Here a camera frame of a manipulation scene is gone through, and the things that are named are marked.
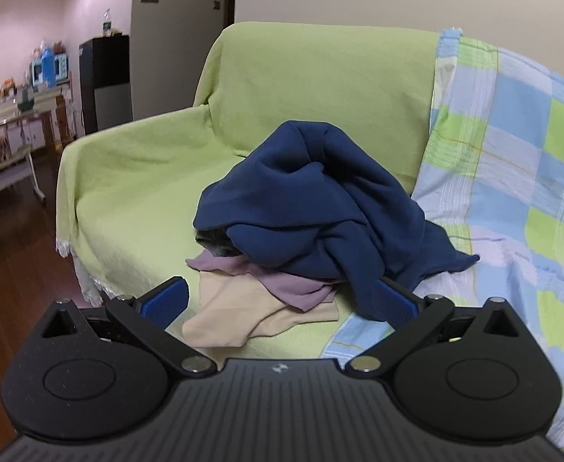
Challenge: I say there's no sofa with green cover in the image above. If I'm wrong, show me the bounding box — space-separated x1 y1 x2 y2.
55 22 444 362

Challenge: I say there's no black refrigerator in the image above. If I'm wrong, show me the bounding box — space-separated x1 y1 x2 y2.
78 35 132 136

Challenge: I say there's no light blue microwave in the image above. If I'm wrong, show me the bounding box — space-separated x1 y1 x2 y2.
30 55 69 89

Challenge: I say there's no blue green checked blanket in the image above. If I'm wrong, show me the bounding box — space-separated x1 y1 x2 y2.
320 28 564 458

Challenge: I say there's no purple garment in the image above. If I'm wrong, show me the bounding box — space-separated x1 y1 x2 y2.
186 250 335 310

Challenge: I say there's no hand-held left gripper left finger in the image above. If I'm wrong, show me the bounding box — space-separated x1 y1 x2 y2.
39 276 218 377

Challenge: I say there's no navy blue garment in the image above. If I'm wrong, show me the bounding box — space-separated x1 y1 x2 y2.
193 120 481 321

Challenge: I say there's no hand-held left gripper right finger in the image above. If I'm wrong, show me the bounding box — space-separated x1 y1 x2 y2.
344 276 528 378

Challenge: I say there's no beige garment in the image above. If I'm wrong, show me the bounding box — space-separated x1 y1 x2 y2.
182 269 340 348

